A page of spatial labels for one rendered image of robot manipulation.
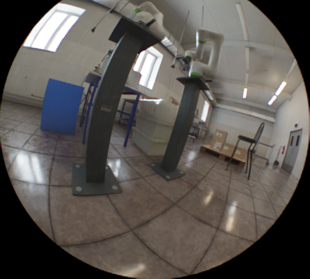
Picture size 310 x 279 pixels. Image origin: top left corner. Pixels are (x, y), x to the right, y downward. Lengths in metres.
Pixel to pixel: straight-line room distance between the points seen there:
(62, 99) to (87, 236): 1.25
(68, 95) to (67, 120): 0.29
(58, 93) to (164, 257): 1.54
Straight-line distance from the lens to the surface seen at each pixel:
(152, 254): 0.51
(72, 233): 0.52
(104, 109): 0.49
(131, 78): 1.41
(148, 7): 1.16
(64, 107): 1.36
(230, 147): 2.63
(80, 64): 2.97
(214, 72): 1.11
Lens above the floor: 0.48
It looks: 4 degrees down
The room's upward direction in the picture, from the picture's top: 16 degrees clockwise
